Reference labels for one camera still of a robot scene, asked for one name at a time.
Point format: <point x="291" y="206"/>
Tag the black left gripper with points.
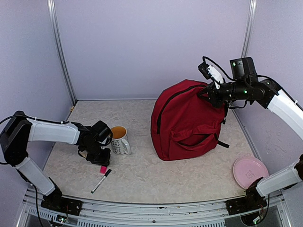
<point x="104" y="161"/>

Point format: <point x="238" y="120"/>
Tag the aluminium front rail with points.
<point x="94" y="213"/>

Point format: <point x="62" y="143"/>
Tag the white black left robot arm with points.
<point x="21" y="131"/>

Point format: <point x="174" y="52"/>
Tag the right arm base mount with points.
<point x="251" y="201"/>

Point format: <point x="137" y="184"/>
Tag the green white pen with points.
<point x="101" y="180"/>

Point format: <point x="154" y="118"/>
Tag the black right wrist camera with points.
<point x="210" y="72"/>

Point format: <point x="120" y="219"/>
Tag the pink black highlighter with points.
<point x="103" y="170"/>

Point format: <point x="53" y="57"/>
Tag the white mug with tea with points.
<point x="119" y="143"/>

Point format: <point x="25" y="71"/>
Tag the red student backpack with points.
<point x="184" y="125"/>

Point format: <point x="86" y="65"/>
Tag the right aluminium frame post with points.
<point x="249" y="28"/>

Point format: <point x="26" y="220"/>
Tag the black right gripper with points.
<point x="212" y="96"/>

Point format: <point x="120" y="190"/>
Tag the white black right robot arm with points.
<point x="247" y="85"/>

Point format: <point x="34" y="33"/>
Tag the left aluminium frame post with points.
<point x="59" y="47"/>

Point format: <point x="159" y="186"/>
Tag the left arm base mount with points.
<point x="56" y="202"/>

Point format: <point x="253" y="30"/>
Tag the beige eraser stick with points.
<point x="82" y="154"/>

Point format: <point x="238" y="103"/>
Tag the aluminium frame post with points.
<point x="249" y="28"/>
<point x="59" y="47"/>

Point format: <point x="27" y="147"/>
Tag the pink plate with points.
<point x="247" y="170"/>

